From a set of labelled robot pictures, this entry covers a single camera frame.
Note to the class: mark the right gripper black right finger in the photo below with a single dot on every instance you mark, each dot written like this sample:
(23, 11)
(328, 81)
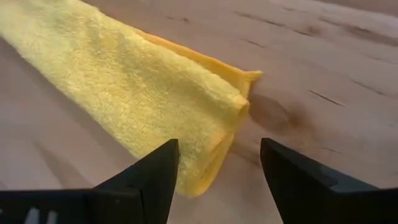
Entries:
(311, 196)

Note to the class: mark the yellow microfiber towel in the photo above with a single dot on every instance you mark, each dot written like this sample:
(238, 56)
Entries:
(130, 84)

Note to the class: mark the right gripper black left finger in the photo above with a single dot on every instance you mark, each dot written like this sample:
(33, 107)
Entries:
(124, 199)

